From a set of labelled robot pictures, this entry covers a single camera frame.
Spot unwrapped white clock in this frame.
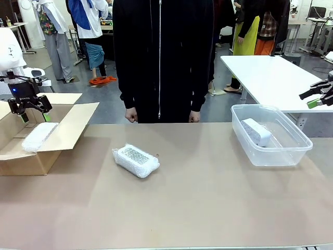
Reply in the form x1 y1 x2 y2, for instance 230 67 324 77
240 118 273 148

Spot bubble-wrapped all-white clock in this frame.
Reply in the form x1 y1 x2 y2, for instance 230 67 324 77
21 121 59 153

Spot background workbench with equipment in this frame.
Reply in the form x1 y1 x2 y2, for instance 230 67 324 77
299 5 333 59

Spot person in black hoodie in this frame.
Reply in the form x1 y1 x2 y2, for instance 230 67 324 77
112 0 216 124

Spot tall white rounded appliance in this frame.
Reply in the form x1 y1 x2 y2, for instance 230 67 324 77
20 0 45 49

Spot grey metal stand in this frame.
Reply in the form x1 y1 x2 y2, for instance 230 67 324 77
68 26 84 66

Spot person's right hand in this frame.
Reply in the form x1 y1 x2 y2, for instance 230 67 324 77
124 108 138 123

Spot mannequin in blue white clothes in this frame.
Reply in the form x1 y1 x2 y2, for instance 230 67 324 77
66 0 109 79

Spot open brown cardboard box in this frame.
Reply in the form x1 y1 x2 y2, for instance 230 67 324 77
0 92 100 177

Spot person's left hand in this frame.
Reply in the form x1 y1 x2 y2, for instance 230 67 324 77
188 110 201 123

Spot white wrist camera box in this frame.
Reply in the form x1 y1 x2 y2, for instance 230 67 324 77
25 68 52 87

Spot person's right forearm black sleeve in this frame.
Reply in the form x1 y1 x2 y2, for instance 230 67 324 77
119 65 138 111

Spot person in yellow apron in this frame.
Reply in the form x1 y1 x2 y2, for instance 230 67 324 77
223 0 261 95

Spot person's left forearm black sleeve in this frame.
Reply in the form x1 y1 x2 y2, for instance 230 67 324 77
191 65 212 113

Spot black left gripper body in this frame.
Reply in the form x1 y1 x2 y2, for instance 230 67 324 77
7 79 40 105

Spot grey plastic stool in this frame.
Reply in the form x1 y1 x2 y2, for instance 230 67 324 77
282 53 302 66

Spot clear plastic container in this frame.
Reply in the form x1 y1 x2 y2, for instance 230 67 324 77
230 104 314 167

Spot mannequin floral shirt grey trousers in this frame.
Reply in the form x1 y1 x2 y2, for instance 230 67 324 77
36 0 76 83

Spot orange cloth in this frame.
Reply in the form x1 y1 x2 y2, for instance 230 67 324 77
89 75 118 85

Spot white desk with metal legs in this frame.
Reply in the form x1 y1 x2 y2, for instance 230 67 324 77
12 22 37 55

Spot bubble-wrapped clock with dark face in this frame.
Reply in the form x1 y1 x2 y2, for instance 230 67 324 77
111 143 161 179

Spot white table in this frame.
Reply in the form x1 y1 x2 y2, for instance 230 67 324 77
220 55 333 113

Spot person plaid shirt orange trousers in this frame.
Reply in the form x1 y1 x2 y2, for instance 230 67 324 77
254 10 277 57

